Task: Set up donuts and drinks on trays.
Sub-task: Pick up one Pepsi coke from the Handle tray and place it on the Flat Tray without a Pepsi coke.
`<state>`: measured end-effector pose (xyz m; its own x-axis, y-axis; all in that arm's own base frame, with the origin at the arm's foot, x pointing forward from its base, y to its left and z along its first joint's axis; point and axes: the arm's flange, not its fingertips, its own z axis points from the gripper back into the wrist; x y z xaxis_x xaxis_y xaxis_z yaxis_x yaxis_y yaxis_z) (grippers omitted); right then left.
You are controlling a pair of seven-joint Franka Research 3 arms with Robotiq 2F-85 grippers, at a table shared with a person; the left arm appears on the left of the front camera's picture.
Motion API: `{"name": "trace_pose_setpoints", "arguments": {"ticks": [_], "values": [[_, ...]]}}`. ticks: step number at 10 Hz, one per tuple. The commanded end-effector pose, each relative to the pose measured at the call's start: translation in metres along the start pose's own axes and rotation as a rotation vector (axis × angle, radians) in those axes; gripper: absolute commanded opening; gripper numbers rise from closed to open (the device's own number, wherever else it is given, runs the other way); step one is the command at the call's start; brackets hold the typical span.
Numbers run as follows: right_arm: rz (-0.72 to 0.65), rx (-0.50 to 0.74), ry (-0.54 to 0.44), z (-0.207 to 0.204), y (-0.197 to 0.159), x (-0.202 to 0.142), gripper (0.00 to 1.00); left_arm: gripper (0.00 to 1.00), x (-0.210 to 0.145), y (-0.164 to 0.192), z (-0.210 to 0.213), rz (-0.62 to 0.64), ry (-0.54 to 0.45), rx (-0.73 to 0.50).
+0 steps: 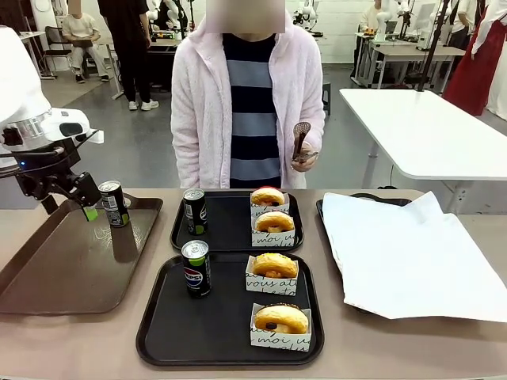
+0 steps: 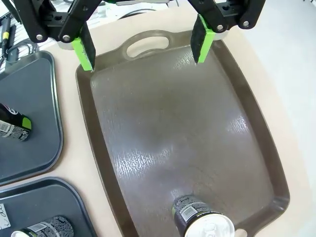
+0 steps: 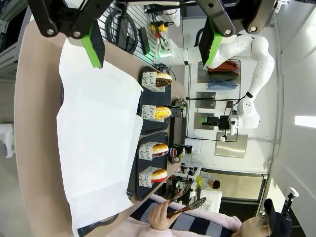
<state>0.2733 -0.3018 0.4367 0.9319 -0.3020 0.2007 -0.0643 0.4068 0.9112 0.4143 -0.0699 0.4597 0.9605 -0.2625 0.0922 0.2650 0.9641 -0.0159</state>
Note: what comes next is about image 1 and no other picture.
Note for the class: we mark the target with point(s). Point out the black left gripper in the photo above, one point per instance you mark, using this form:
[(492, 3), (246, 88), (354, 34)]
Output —
[(43, 174)]

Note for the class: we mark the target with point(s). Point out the black Pepsi can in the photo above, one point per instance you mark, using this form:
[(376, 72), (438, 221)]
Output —
[(196, 273), (115, 206), (195, 213)]

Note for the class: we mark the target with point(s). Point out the brown translucent plastic tongs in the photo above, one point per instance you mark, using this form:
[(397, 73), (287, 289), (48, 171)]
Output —
[(300, 136)]

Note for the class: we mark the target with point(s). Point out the donut with dark sprinkled top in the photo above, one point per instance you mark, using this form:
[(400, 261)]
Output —
[(279, 318)]

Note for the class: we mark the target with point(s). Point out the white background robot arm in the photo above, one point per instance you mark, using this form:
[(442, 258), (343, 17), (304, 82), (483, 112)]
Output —
[(307, 14), (386, 16), (162, 12)]

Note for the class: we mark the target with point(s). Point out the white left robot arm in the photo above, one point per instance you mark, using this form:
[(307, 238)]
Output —
[(16, 79)]

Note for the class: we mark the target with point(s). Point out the person's right forearm pink sleeve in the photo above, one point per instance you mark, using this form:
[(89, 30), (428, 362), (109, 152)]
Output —
[(183, 158)]

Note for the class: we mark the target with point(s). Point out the person's left hand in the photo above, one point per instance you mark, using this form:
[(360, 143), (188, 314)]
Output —
[(303, 162)]

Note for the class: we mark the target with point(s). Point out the brown plastic tray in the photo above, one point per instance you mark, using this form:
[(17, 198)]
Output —
[(59, 277)]

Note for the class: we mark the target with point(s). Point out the black office chair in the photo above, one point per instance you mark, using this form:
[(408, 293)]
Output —
[(55, 43)]

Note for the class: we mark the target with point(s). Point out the small black plastic tray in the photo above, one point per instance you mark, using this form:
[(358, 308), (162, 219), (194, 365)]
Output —
[(229, 221)]

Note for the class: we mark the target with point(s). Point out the white background desk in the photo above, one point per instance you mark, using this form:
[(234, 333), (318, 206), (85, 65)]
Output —
[(33, 36)]

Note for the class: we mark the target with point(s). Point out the standing person in black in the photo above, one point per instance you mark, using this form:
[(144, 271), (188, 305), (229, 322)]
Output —
[(130, 43)]

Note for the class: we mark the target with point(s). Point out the person in pink fleece jacket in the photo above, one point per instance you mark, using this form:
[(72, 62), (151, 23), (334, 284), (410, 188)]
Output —
[(202, 99)]

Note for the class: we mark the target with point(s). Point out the seated person in beige clothes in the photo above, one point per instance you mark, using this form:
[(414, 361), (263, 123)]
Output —
[(81, 27)]

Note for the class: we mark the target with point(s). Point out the background table with green light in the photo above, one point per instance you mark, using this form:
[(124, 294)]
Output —
[(162, 43)]

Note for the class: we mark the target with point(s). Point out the large black plastic tray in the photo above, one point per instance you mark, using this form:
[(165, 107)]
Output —
[(222, 328)]

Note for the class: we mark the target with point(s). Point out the grey plastic stool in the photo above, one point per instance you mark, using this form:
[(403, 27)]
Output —
[(326, 97)]

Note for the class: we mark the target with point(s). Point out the black tray under paper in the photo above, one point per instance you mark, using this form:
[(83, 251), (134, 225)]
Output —
[(380, 198)]

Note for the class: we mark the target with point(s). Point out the white paper sheet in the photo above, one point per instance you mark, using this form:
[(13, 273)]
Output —
[(404, 261)]

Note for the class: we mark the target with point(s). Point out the background person in white top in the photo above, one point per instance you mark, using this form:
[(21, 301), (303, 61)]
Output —
[(368, 21)]

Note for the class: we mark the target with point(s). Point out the white table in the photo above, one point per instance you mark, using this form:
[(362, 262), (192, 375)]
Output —
[(428, 130)]

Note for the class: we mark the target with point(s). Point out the long grey background table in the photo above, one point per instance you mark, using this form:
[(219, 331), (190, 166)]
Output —
[(412, 53)]

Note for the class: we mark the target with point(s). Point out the black stand pole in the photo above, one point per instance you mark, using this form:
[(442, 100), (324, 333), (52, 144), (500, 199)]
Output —
[(433, 43)]

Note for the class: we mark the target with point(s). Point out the person in red apron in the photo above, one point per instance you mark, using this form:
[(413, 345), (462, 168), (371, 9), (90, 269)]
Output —
[(475, 67)]

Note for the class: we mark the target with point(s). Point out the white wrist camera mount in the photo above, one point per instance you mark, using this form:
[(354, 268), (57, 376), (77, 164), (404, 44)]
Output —
[(67, 122)]

